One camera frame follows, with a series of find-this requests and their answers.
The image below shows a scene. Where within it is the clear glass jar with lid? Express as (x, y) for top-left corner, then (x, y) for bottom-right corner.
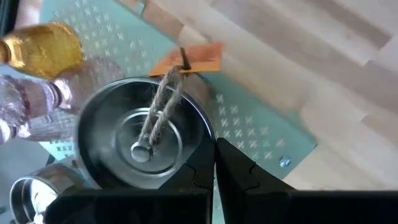
(8, 161), (91, 224)

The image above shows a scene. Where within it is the green perforated metal riser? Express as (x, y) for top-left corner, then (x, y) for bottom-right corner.
(39, 0), (318, 224)

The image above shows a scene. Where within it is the clear jar with red base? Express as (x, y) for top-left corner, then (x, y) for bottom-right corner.
(73, 42), (225, 191)

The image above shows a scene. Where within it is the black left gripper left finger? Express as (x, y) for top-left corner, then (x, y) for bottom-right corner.
(160, 138), (216, 190)

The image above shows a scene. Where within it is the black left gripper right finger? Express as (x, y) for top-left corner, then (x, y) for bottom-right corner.
(216, 138), (295, 224)

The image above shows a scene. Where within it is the amber glass candlestick holder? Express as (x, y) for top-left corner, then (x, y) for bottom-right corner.
(0, 21), (85, 80)

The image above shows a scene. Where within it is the pink glass candlestick holder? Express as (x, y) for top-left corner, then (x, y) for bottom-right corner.
(0, 107), (80, 146)
(0, 57), (126, 125)

